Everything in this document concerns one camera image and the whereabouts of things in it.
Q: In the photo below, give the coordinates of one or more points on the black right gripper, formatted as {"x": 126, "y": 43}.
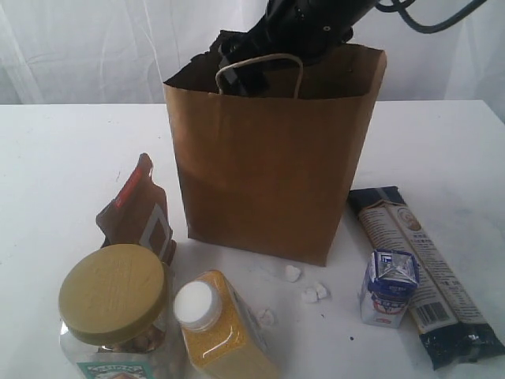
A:
{"x": 236, "y": 47}

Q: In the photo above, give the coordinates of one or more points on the brown coffee pouch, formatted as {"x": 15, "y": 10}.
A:
{"x": 139, "y": 214}

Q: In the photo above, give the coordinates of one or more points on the yellow millet bottle white cap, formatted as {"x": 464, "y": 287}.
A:
{"x": 221, "y": 334}

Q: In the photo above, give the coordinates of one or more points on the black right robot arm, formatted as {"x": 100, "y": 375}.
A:
{"x": 289, "y": 34}

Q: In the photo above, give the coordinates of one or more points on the brown paper bag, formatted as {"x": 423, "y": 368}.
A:
{"x": 271, "y": 174}

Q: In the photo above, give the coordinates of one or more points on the white curtain backdrop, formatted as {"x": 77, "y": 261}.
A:
{"x": 122, "y": 51}

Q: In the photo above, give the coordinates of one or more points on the milk carton blue white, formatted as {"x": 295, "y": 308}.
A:
{"x": 391, "y": 279}

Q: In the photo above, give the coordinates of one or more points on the nut jar gold lid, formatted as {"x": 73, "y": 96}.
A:
{"x": 115, "y": 307}

